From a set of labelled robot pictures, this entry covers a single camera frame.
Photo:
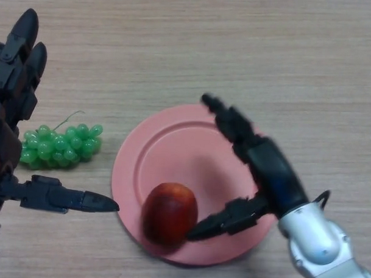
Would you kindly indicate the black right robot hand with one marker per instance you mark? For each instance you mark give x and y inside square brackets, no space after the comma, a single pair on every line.
[272,169]

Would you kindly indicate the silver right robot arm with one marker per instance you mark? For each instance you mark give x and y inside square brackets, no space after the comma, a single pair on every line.
[319,241]

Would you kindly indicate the green grape bunch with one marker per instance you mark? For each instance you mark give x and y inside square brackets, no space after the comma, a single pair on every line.
[61,147]

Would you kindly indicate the red apple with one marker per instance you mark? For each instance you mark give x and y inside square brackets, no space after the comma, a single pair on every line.
[169,213]

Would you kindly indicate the pink round plate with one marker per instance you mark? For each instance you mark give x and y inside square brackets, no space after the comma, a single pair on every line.
[179,154]

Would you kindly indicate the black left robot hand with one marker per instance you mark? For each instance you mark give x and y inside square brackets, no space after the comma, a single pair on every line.
[10,81]

